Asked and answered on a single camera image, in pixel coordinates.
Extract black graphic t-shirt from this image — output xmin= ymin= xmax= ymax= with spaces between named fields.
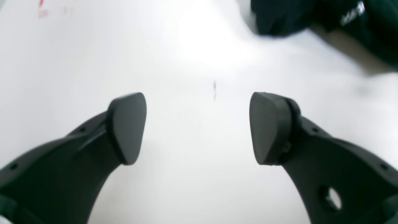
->
xmin=250 ymin=0 xmax=398 ymax=68

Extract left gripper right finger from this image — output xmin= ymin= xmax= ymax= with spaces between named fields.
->
xmin=250 ymin=92 xmax=398 ymax=224

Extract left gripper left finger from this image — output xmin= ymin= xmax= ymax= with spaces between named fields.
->
xmin=0 ymin=92 xmax=147 ymax=224

